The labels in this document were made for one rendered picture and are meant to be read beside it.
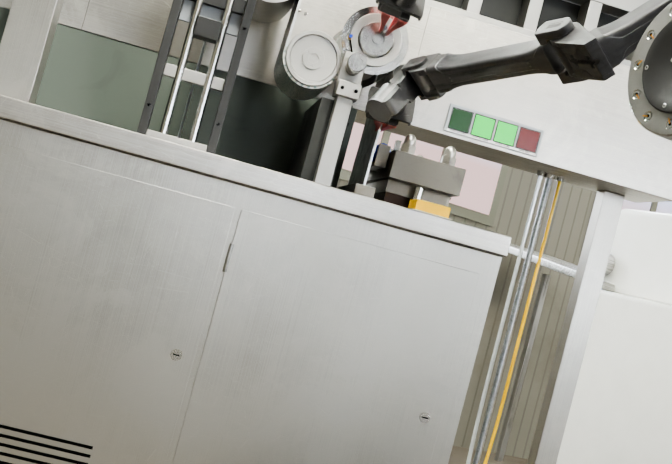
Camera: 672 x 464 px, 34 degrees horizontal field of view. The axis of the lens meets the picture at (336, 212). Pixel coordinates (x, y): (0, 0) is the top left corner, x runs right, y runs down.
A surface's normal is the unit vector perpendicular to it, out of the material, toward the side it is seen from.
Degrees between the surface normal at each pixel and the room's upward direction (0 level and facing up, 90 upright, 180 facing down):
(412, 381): 90
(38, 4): 90
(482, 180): 90
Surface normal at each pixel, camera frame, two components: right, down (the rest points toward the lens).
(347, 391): 0.14, 0.00
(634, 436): -0.84, -0.25
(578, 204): 0.48, 0.09
